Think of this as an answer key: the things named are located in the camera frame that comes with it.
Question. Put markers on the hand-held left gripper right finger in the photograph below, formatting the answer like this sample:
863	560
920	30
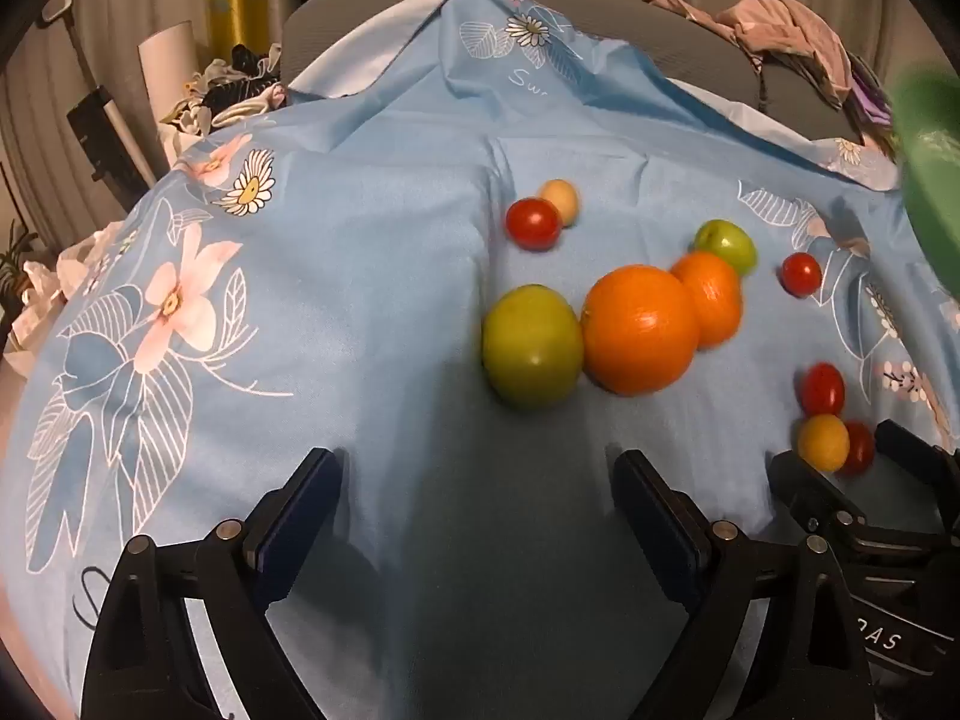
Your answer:
660	532

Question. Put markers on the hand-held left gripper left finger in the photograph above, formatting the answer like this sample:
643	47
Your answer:
300	517

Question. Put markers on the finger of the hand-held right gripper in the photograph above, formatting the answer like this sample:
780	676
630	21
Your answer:
919	461
810	491

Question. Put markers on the red cherry tomato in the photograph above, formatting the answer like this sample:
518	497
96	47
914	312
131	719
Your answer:
800	274
532	223
823	388
861	450

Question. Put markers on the large orange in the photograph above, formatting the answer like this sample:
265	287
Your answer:
639	330

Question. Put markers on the small tangerine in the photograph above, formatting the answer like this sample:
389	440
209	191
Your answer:
714	301

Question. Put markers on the large green apple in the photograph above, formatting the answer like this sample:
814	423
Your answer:
531	346

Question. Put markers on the small green apple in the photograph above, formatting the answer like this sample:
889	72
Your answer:
726	244

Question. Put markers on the green bowl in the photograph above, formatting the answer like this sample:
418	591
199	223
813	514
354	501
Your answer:
934	180

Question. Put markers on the pale yellow cherry tomato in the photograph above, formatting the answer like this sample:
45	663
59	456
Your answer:
565	199

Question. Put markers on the blue floral blanket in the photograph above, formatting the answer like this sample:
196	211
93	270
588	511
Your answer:
375	315

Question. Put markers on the white crumpled cloth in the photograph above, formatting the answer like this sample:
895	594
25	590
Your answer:
52	285

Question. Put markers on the purple cloth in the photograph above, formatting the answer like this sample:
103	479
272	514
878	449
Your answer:
874	101

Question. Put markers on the white pole with black box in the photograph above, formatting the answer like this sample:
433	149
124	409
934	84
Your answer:
105	139

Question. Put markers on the patterned clothes pile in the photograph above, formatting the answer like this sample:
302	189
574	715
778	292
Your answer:
225	90

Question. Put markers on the pink clothes pile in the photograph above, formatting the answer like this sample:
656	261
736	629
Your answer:
780	26

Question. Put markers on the grey chair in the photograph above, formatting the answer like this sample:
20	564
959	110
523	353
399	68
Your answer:
675	37

